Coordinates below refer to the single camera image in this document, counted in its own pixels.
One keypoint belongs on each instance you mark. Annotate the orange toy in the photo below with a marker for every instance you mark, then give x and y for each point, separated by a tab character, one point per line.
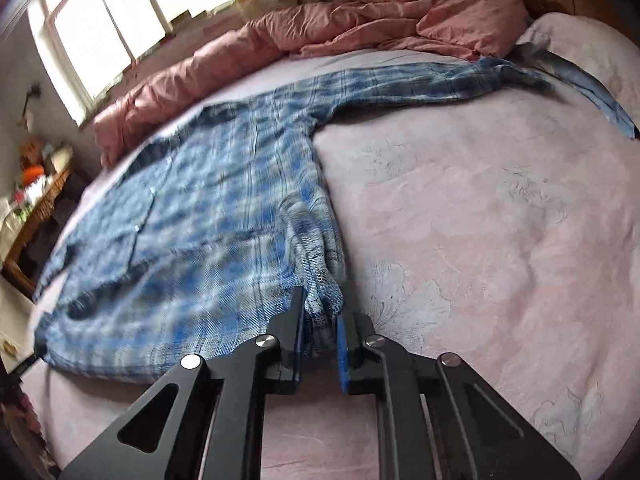
31	174

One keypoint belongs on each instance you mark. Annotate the pink floral bed sheet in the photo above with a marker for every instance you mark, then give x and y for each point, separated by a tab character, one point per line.
475	210

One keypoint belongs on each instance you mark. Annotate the cluttered wooden desk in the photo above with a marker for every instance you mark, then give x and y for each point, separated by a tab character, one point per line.
35	215

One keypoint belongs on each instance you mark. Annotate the white framed window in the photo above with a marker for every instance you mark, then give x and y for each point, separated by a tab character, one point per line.
100	35

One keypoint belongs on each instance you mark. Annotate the pink duvet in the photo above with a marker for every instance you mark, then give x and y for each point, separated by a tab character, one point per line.
350	20

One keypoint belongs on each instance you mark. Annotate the light pink pillow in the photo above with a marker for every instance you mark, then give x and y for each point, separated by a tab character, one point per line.
600	50

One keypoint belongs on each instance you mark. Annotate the blue cloth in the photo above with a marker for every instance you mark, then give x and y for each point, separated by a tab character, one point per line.
595	90

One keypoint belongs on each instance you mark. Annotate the wall lamp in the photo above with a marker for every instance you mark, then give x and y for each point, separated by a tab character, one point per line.
32	92

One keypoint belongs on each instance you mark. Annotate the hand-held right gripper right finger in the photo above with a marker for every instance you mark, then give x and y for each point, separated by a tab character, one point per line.
343	355

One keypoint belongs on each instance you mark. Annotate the blue plaid shirt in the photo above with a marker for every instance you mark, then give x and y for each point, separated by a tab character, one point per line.
200	210

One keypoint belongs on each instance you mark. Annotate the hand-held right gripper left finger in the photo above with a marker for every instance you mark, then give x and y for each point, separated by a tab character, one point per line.
289	332

